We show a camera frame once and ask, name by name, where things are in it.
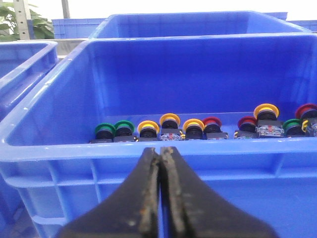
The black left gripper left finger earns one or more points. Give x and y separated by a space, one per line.
131 211

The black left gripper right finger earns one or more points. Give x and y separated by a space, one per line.
193 210

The green push button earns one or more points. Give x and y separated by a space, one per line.
293 128
124 130
104 133

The green push button far left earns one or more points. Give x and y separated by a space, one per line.
104 133

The red push button centre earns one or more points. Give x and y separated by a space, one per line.
212 129

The red push button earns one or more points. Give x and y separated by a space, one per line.
307 114
212 129
246 128

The left blue plastic crate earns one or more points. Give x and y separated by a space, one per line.
45 141

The blue plastic crate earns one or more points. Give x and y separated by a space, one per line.
45 141
22 66

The tall yellow push button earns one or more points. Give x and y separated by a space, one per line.
267 123

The green push button right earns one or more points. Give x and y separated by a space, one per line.
293 128

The red push button far right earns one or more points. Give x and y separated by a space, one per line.
307 114

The right blue plastic crate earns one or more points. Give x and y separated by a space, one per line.
22 66

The blue crate behind left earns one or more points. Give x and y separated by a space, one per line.
198 24

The green potted plant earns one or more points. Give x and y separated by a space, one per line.
9 31

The perforated metal upright post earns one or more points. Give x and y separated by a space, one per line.
23 18

